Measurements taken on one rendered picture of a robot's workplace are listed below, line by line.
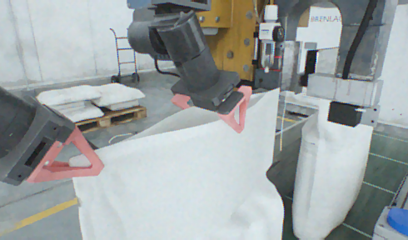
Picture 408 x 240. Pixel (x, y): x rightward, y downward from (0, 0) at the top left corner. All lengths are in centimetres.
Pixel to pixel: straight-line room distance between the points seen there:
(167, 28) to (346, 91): 43
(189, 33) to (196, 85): 8
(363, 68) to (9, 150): 60
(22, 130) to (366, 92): 59
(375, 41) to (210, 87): 37
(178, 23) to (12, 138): 22
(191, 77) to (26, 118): 21
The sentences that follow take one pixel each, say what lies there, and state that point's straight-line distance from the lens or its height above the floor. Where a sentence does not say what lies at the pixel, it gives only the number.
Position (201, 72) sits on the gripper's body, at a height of 111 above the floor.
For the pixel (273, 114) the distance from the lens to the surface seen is 64.
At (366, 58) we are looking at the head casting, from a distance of 63.
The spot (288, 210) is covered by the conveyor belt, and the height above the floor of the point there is 38.
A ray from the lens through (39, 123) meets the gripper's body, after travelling 25.
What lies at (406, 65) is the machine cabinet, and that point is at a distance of 338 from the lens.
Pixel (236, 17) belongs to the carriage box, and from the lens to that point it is 79.
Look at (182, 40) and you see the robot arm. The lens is 35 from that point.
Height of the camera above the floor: 117
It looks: 19 degrees down
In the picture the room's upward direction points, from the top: straight up
